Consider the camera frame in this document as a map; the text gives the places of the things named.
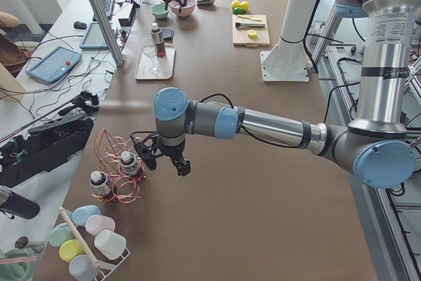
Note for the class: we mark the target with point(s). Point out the tea bottle white cap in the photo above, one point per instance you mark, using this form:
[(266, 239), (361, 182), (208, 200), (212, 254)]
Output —
[(156, 34)]

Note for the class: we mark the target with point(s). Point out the copper wire bottle basket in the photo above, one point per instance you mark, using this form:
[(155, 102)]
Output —
[(124, 187)]

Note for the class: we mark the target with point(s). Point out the pink bowl of ice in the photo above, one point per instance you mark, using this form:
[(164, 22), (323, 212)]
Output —
[(182, 11)]

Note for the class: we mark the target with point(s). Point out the green ceramic bowl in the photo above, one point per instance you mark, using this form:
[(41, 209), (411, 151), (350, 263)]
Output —
[(159, 11)]

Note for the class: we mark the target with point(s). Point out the folded grey cloth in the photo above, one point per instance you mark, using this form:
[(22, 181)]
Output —
[(167, 34)]

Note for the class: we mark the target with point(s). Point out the steel ice scoop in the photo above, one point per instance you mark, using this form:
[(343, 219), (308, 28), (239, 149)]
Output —
[(205, 2)]

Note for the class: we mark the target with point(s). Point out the clear wine glass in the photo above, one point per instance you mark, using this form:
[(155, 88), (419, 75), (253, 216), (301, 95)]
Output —
[(150, 51)]

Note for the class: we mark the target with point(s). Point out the yellow lemon upper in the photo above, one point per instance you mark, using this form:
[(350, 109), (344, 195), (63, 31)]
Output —
[(235, 4)]

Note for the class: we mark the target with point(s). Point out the black keyboard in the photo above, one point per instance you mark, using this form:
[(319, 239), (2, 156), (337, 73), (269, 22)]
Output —
[(108, 6)]

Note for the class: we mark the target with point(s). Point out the steel muddler black tip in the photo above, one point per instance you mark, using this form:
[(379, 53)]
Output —
[(249, 25)]

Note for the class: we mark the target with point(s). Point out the cream rabbit serving tray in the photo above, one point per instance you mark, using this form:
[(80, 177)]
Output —
[(165, 65)]

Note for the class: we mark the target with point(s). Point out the yellow plastic knife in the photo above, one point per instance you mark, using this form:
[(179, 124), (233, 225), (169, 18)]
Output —
[(249, 17)]

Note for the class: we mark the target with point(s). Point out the bamboo cutting board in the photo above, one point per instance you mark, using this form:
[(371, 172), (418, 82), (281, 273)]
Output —
[(239, 35)]

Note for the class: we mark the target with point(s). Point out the half lemon slice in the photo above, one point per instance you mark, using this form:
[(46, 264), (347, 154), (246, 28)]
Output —
[(252, 33)]

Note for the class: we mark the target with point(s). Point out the blue teach pendant far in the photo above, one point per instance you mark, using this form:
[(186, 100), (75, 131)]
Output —
[(93, 38)]

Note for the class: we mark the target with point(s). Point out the blue teach pendant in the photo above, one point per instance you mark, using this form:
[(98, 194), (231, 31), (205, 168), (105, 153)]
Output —
[(55, 65), (93, 38)]

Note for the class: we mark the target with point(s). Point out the black computer mouse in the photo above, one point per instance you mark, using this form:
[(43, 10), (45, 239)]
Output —
[(80, 25)]

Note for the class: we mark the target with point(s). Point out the pink plastic cup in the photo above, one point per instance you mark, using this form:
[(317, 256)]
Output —
[(96, 223)]

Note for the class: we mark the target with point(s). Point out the white plastic cup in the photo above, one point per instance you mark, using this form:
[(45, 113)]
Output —
[(110, 244)]

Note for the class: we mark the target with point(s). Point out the blue plastic cup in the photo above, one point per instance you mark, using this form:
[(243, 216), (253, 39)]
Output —
[(81, 214)]

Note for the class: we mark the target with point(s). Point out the blue teach pendant near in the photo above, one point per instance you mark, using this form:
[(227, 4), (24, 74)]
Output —
[(55, 65)]

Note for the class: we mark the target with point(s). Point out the yellow plastic cup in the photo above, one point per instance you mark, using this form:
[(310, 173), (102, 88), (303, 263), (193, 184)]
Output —
[(70, 249)]

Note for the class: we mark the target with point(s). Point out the green plastic cup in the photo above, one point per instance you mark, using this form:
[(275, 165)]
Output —
[(60, 234)]

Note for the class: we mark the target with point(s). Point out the grey plastic cup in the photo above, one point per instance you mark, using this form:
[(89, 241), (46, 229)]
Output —
[(82, 269)]

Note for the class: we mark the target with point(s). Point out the black electronics chassis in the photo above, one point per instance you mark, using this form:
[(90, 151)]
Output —
[(50, 144)]

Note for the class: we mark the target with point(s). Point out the black thermos flask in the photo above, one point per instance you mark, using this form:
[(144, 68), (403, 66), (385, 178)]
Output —
[(18, 206)]

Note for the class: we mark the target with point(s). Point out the steel jigger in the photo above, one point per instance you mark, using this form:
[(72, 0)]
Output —
[(23, 242)]

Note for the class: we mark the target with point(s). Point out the aluminium frame post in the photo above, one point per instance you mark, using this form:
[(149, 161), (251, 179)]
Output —
[(106, 31)]

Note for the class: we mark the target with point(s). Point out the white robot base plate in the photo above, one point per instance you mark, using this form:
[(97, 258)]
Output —
[(279, 67)]

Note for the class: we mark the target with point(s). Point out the white wire cup rack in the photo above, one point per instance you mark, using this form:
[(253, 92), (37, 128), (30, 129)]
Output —
[(108, 266)]

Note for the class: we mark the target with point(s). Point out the wooden rack handle rod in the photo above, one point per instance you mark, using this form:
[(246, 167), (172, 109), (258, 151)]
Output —
[(78, 236)]

